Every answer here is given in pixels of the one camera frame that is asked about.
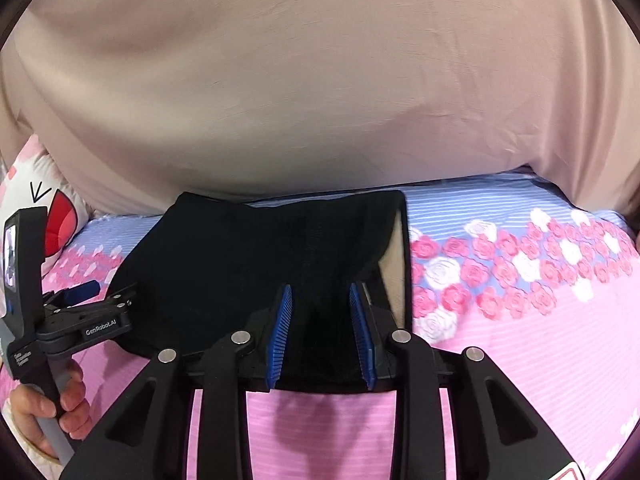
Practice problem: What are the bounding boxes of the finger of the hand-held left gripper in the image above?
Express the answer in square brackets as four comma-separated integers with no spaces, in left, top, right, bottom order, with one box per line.
[60,281,103,308]
[44,284,139,322]

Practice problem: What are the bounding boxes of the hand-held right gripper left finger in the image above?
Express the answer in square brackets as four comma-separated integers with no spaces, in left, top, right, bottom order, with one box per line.
[60,284,293,480]

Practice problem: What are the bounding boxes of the black pants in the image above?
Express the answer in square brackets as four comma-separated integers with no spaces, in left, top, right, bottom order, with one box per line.
[107,190,413,395]

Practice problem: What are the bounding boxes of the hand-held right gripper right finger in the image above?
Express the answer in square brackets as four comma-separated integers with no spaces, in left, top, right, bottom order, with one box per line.
[349,281,588,480]

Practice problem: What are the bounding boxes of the pink floral bedsheet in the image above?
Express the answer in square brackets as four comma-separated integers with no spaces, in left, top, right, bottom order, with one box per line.
[0,167,640,480]

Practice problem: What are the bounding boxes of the beige cloth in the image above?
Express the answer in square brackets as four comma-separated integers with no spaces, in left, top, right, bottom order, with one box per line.
[0,0,640,216]

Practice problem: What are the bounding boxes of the cartoon print pillow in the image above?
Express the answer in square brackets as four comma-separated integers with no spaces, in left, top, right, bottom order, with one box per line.
[0,134,93,281]

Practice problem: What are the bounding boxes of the person's left hand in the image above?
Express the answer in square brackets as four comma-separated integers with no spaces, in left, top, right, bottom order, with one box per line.
[9,360,94,457]

